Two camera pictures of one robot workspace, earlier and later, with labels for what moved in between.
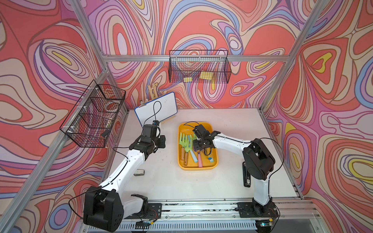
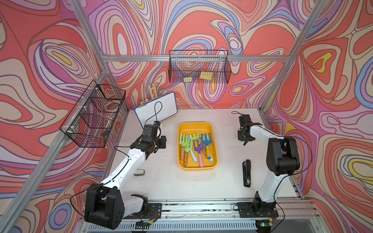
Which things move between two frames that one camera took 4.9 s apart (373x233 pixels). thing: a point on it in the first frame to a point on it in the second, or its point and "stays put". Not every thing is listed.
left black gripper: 161,139 stays put
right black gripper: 195,146 to 240,138
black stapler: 246,179 stays put
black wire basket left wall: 91,121 stays put
